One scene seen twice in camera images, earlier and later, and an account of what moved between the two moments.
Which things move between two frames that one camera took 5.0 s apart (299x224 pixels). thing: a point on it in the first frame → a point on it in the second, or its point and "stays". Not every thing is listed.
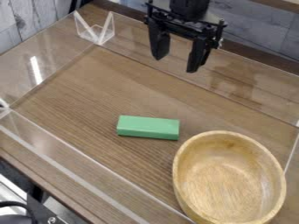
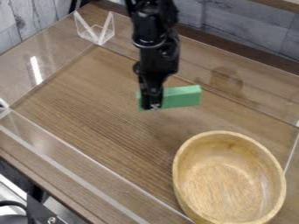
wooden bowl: [229, 178] stays
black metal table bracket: [42, 213] stays
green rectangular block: [149, 127] → [177, 97]
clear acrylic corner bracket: [95, 33] stays
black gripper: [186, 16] → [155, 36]
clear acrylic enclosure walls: [139, 143] stays
